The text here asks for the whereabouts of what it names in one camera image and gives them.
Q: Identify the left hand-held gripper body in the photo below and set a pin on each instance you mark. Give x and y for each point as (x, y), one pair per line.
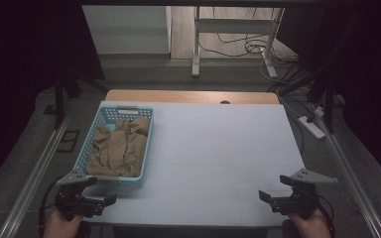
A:
(70, 199)

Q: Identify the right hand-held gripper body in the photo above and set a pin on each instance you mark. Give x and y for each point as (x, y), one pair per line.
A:
(306, 201)

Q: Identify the tan ribbed garment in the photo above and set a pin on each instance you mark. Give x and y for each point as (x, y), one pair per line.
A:
(117, 150)

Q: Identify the light blue plastic basket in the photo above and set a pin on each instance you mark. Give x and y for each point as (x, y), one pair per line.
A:
(112, 114)

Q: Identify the person's right hand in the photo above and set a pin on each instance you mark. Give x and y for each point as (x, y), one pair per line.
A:
(311, 228)

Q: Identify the person's left hand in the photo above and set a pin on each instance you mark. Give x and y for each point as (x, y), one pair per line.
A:
(59, 226)

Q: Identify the black floor plate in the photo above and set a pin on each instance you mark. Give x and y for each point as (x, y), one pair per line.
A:
(68, 141)

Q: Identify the white power strip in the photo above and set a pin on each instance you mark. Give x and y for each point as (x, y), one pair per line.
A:
(311, 127)

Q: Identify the dark curtain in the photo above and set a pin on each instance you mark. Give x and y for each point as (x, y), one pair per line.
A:
(360, 66)
(20, 66)

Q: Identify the white cabinet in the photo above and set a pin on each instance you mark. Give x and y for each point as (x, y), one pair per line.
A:
(125, 29)

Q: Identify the aluminium rail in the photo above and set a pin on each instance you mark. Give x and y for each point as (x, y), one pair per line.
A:
(34, 178)
(354, 185)

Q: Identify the white metal desk frame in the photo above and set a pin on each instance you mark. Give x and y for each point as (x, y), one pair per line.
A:
(234, 24)

